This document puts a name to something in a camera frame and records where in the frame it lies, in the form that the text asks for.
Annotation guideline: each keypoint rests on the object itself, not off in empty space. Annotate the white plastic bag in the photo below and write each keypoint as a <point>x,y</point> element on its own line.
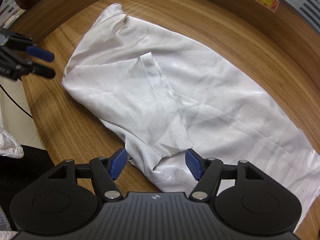
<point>9,146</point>

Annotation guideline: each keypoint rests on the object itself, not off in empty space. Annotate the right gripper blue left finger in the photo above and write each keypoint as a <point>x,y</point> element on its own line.
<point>109,168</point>

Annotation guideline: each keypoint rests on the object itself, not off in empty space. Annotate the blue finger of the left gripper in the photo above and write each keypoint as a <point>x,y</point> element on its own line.
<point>41,71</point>
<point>40,53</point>

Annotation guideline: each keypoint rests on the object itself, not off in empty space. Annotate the red certificate sticker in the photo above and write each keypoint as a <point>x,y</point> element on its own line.
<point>269,4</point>

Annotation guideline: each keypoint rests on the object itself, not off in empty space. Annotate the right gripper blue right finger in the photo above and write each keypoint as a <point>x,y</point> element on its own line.
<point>198,165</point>

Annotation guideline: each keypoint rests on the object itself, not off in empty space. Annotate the white satin polo shirt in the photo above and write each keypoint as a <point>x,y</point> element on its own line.
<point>163,93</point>

